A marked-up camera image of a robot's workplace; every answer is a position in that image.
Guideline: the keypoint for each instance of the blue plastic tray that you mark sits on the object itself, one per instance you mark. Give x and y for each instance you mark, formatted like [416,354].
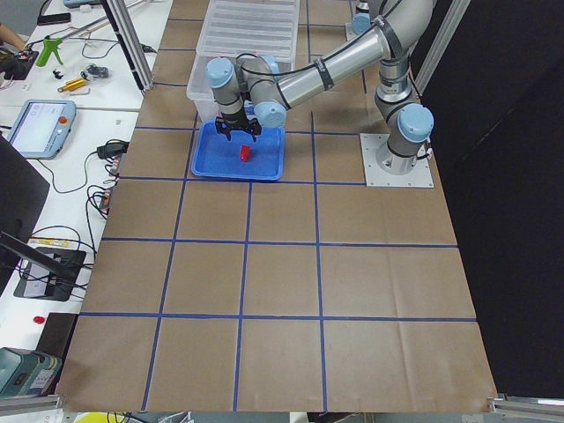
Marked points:
[215,156]

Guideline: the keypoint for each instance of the clear plastic storage box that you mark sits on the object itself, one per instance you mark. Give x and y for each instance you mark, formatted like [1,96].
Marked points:
[199,91]

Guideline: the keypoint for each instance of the green caulking gun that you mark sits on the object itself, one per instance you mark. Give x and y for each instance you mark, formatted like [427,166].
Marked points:
[50,47]

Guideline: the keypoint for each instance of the yellow brass tool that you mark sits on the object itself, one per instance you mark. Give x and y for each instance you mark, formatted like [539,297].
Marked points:
[76,86]

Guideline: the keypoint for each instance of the red block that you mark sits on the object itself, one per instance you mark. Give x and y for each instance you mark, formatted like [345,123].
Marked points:
[244,153]

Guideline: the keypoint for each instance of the teach pendant tablet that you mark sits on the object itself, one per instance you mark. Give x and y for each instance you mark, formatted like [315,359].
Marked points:
[42,127]

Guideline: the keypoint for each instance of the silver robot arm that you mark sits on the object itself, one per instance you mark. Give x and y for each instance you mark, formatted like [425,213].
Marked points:
[365,12]
[252,95]

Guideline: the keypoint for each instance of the clear plastic box lid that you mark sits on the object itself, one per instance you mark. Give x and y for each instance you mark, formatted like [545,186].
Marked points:
[264,28]

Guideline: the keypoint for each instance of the green metal box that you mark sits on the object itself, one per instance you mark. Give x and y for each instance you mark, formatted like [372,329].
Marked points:
[26,373]

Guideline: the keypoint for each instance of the aluminium frame post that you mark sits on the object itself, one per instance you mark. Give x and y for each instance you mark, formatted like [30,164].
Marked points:
[124,30]

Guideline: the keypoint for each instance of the black monitor stand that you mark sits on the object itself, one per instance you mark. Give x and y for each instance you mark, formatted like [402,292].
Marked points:
[44,273]

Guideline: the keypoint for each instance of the black smartphone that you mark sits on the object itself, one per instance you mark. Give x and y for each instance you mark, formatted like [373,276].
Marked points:
[54,19]

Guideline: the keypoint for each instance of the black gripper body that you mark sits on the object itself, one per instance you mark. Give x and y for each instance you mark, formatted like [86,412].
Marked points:
[233,121]

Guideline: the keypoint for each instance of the black power adapter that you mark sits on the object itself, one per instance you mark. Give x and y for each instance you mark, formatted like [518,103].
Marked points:
[112,148]

